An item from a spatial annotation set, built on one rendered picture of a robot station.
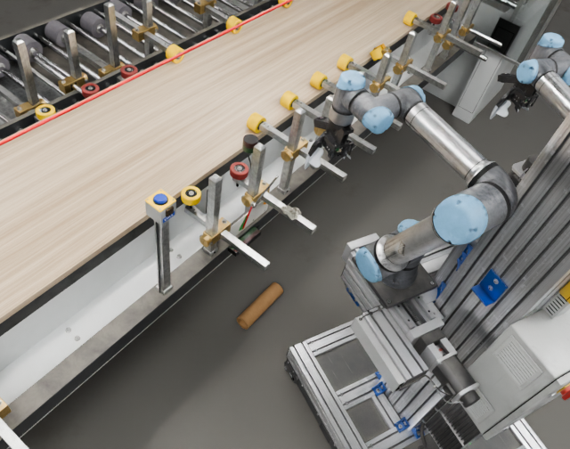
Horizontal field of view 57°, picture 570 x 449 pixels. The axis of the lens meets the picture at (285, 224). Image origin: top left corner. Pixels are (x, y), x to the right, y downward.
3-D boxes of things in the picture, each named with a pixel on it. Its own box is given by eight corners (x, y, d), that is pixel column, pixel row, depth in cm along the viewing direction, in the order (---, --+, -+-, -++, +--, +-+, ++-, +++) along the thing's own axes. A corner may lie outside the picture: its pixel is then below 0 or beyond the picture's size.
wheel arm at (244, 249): (269, 267, 208) (270, 261, 205) (264, 273, 206) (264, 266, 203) (190, 208, 222) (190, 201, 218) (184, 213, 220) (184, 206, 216)
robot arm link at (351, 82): (353, 88, 141) (334, 70, 145) (343, 120, 149) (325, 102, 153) (374, 81, 145) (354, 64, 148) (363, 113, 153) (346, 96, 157)
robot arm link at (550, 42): (554, 44, 175) (539, 30, 180) (537, 72, 183) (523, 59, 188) (572, 43, 178) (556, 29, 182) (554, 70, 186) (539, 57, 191)
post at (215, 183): (215, 256, 222) (223, 176, 186) (209, 260, 220) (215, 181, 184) (209, 251, 223) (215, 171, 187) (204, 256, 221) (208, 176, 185)
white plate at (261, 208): (267, 209, 238) (270, 195, 231) (229, 241, 223) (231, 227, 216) (266, 209, 238) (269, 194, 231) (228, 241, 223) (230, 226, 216)
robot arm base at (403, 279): (424, 281, 183) (435, 264, 176) (390, 294, 177) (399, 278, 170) (399, 248, 191) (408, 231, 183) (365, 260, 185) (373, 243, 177)
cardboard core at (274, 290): (284, 288, 287) (248, 324, 269) (281, 296, 293) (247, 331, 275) (272, 280, 289) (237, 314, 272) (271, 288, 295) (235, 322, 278)
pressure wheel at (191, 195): (199, 203, 222) (200, 184, 213) (200, 217, 217) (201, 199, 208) (180, 203, 220) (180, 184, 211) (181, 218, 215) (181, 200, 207)
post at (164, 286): (172, 289, 205) (171, 214, 170) (163, 297, 202) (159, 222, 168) (164, 281, 206) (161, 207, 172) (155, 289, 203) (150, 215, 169)
